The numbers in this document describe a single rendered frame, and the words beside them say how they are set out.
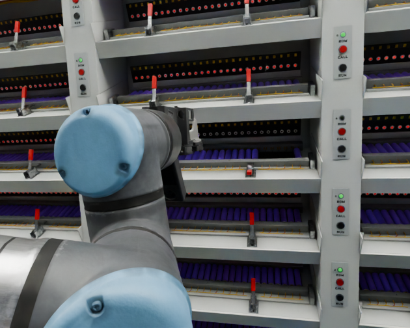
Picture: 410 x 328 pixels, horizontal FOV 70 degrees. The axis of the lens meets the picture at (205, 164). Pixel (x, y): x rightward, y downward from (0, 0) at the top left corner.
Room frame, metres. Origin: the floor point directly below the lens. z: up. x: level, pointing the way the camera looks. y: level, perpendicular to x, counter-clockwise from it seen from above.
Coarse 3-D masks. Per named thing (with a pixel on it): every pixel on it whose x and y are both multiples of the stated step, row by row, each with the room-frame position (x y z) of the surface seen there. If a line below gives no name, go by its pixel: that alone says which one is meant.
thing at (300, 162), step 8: (184, 160) 0.88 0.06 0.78; (192, 160) 0.87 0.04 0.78; (200, 160) 0.86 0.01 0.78; (208, 160) 0.86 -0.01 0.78; (216, 160) 0.85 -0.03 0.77; (224, 160) 0.85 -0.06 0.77; (232, 160) 0.84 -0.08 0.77; (240, 160) 0.84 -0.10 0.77; (248, 160) 0.83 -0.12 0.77; (256, 160) 0.83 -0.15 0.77; (264, 160) 0.82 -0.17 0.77; (272, 160) 0.82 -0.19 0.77; (280, 160) 0.81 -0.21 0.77; (288, 160) 0.81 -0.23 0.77; (296, 160) 0.80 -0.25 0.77; (304, 160) 0.80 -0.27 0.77
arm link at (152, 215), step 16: (160, 192) 0.32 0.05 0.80; (96, 208) 0.29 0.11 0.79; (112, 208) 0.29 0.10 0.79; (128, 208) 0.29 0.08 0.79; (144, 208) 0.30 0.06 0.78; (160, 208) 0.32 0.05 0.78; (96, 224) 0.30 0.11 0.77; (112, 224) 0.29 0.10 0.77; (128, 224) 0.28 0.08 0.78; (144, 224) 0.28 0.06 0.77; (160, 224) 0.31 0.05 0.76
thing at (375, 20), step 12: (372, 0) 0.78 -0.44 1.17; (384, 0) 0.78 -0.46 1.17; (396, 0) 0.77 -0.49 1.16; (408, 0) 0.77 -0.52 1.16; (372, 12) 0.72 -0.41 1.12; (384, 12) 0.72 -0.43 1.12; (396, 12) 0.71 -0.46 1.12; (408, 12) 0.71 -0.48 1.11; (372, 24) 0.73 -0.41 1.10; (384, 24) 0.73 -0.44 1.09; (396, 24) 0.72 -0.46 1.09; (408, 24) 0.72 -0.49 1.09
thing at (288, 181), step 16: (320, 160) 0.74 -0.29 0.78; (192, 176) 0.83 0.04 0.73; (208, 176) 0.82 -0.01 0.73; (224, 176) 0.81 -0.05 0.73; (240, 176) 0.80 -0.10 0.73; (256, 176) 0.79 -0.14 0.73; (272, 176) 0.78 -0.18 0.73; (288, 176) 0.77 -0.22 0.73; (304, 176) 0.76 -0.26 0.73; (320, 176) 0.74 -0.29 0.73; (192, 192) 0.83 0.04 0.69; (208, 192) 0.82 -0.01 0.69; (224, 192) 0.81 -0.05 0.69; (240, 192) 0.80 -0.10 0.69; (256, 192) 0.79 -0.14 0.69; (272, 192) 0.78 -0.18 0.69; (288, 192) 0.78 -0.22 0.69; (304, 192) 0.77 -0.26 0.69
